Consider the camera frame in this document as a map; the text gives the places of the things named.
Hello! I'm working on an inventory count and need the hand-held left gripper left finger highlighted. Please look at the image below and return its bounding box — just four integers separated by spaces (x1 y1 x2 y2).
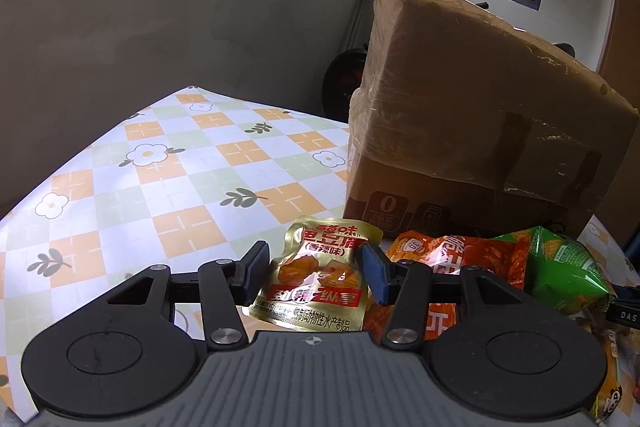
106 241 271 350

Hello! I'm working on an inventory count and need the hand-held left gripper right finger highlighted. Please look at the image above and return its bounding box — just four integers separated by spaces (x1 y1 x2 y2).
362 243 528 350

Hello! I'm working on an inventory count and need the gold snack packet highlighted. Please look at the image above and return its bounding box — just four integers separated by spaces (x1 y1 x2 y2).
241 215 383 333

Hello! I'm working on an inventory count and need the green snack packet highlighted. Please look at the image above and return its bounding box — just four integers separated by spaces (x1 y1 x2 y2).
492 226 617 315

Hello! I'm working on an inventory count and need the orange snack packet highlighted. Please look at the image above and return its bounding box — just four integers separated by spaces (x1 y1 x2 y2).
362 229 531 345

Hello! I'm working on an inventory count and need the lined cardboard box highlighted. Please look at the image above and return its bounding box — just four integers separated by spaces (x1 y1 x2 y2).
344 0 640 240

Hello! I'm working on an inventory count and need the yellow cartoon snack packet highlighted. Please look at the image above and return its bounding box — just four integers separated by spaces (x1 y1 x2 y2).
582 317 640 425

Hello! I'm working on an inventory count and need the checked floral tablecloth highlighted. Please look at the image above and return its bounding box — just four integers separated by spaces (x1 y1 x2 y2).
0 87 628 427

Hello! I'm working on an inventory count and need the black exercise bike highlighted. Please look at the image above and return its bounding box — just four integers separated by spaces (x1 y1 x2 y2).
320 0 576 124

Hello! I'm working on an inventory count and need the vertical metal pipe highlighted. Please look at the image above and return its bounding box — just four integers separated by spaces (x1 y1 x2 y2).
347 0 375 52

